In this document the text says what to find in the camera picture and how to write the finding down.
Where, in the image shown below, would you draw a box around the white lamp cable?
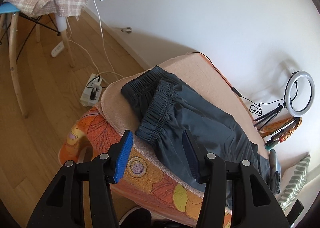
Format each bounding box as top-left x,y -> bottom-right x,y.
65,0 -> 126,86

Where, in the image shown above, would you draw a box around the metal door stopper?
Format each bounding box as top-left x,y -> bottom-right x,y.
121,27 -> 132,34

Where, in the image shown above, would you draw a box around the black ring light cable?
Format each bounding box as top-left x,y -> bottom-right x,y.
192,51 -> 286,116

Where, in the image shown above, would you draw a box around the white remote control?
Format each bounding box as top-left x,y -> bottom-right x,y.
51,41 -> 65,58

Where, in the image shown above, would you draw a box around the green striped white pillow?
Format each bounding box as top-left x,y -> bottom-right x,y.
276,154 -> 311,212

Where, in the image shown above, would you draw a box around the black ring light tripod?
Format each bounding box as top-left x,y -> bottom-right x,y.
254,104 -> 284,130

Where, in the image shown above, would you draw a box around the peach fleece blanket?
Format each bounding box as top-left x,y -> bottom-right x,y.
96,52 -> 271,181

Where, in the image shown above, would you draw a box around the white power strip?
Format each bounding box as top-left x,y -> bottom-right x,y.
80,74 -> 103,107

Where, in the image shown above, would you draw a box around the blue seat wooden chair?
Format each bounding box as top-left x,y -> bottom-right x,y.
1,2 -> 75,118

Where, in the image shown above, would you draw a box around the white ring light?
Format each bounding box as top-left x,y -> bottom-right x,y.
284,70 -> 315,117

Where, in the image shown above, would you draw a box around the dark grey pants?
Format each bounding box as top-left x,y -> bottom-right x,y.
121,66 -> 270,192

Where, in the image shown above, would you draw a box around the folded blue jeans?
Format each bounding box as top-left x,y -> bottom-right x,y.
269,149 -> 281,195

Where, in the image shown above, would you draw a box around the black shoe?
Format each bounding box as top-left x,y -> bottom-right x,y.
119,206 -> 152,228

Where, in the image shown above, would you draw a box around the orange floral bed cover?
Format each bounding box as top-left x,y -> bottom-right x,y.
59,107 -> 202,226

